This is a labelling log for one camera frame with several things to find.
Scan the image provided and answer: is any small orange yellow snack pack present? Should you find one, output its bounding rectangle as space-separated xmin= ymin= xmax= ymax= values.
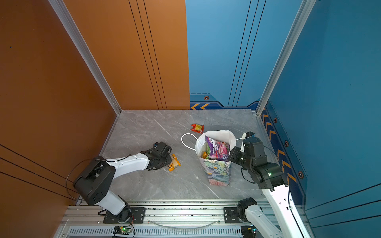
xmin=168 ymin=154 xmax=181 ymax=172

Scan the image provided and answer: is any purple small snack bag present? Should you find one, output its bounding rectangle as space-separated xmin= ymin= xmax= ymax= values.
xmin=205 ymin=136 xmax=230 ymax=161

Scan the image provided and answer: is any colourful white paper bag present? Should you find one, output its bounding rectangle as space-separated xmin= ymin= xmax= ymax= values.
xmin=181 ymin=130 xmax=237 ymax=186

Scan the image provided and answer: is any green Lays chips bag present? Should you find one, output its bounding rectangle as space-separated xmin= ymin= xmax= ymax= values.
xmin=199 ymin=142 xmax=209 ymax=158

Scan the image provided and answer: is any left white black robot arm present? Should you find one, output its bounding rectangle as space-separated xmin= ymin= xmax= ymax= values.
xmin=73 ymin=142 xmax=172 ymax=223

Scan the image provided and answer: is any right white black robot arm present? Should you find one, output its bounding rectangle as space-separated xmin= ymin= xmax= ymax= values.
xmin=229 ymin=147 xmax=311 ymax=238

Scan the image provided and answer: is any small red snack pack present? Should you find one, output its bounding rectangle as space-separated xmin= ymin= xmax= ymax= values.
xmin=191 ymin=124 xmax=204 ymax=134

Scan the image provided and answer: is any right green circuit board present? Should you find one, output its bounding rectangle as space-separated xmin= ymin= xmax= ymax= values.
xmin=241 ymin=226 xmax=258 ymax=238

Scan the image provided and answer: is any green circuit board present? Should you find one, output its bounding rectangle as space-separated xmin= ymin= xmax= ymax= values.
xmin=241 ymin=226 xmax=258 ymax=238
xmin=113 ymin=226 xmax=134 ymax=237

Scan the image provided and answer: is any left green circuit board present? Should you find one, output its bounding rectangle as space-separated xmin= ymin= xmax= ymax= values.
xmin=113 ymin=226 xmax=134 ymax=237

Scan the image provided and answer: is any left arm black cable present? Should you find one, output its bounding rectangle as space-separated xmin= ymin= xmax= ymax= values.
xmin=65 ymin=154 xmax=132 ymax=201

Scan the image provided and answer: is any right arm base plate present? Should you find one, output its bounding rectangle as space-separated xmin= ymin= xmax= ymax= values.
xmin=223 ymin=207 xmax=247 ymax=224

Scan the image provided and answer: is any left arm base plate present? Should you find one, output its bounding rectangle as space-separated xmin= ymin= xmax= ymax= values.
xmin=103 ymin=207 xmax=146 ymax=224

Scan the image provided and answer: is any aluminium rail frame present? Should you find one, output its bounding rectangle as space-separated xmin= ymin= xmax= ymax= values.
xmin=53 ymin=198 xmax=316 ymax=238

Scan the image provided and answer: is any right aluminium corner post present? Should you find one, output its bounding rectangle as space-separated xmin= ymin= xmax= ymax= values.
xmin=256 ymin=0 xmax=316 ymax=116

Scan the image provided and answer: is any aluminium corner post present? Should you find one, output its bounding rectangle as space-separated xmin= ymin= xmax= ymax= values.
xmin=49 ymin=0 xmax=122 ymax=116
xmin=256 ymin=0 xmax=316 ymax=116

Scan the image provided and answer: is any left aluminium corner post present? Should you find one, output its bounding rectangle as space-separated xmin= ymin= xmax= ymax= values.
xmin=49 ymin=0 xmax=122 ymax=116

